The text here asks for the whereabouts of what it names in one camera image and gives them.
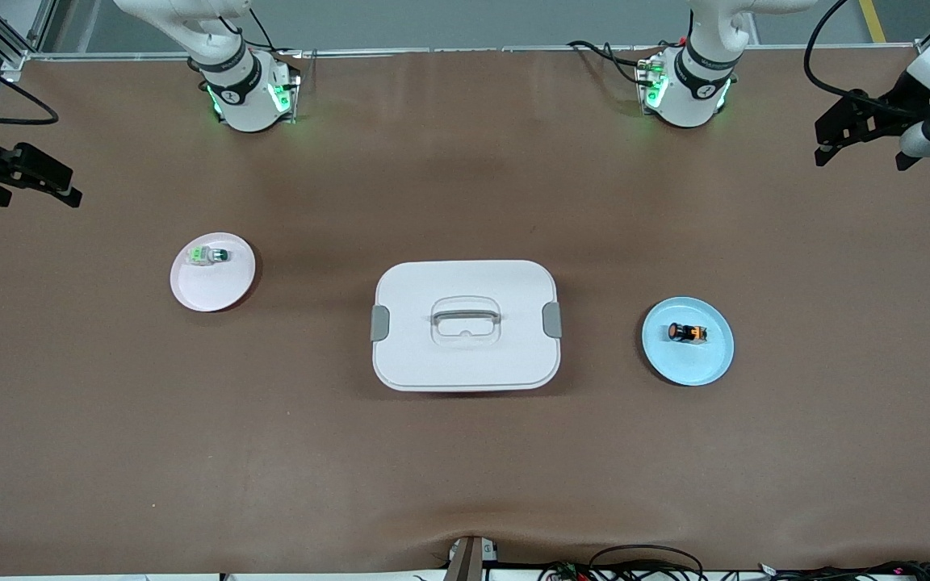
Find black looped cable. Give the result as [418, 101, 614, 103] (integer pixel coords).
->
[590, 545, 704, 581]

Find translucent grey box handle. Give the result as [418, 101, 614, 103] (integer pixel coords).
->
[430, 308, 503, 327]

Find brown table cover sheet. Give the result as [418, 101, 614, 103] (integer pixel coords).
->
[0, 47, 930, 578]

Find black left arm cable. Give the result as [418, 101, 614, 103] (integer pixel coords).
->
[804, 0, 918, 110]

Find metal camera post bracket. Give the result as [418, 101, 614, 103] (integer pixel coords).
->
[442, 535, 500, 581]

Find black left base cables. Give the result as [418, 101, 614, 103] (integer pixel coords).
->
[567, 39, 656, 86]

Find coloured wire bundle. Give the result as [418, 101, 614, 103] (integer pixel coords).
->
[538, 561, 595, 581]

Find white lidded storage box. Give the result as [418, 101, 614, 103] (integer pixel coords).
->
[371, 259, 563, 393]

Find black right base cable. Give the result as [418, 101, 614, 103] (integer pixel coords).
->
[249, 8, 282, 56]

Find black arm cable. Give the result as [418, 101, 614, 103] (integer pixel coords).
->
[0, 44, 59, 126]
[804, 0, 918, 110]

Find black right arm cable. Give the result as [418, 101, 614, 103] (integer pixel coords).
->
[0, 44, 59, 126]

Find light blue round plate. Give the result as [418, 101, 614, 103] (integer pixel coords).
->
[641, 296, 735, 387]

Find black cable bundle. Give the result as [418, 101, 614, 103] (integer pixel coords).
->
[756, 559, 930, 581]

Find pink round plate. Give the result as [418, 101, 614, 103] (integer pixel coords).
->
[170, 232, 257, 313]

